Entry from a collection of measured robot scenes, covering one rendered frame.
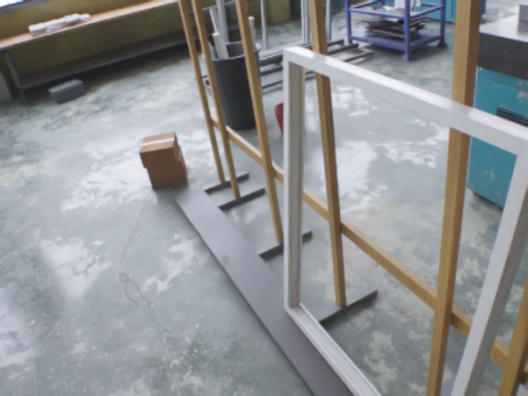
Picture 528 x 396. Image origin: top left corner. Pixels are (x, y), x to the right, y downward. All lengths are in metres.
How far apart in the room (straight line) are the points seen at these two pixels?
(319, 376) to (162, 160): 2.34
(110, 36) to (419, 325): 7.16
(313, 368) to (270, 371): 0.23
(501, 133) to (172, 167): 3.19
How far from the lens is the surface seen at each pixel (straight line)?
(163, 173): 4.06
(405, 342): 2.56
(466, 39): 1.30
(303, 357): 2.44
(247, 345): 2.61
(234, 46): 5.02
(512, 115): 3.08
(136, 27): 8.63
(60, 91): 7.18
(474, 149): 3.39
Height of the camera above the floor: 2.00
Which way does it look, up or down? 32 degrees down
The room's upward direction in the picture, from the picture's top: 10 degrees counter-clockwise
